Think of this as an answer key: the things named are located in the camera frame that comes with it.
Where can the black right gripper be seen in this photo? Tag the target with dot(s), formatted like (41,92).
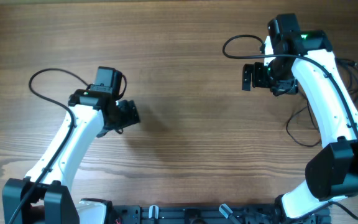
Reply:
(289,86)

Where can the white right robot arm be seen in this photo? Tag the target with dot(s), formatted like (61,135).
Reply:
(292,61)

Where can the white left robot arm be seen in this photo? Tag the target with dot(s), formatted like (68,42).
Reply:
(43,195)

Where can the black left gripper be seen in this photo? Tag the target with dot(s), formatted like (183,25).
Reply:
(130,115)

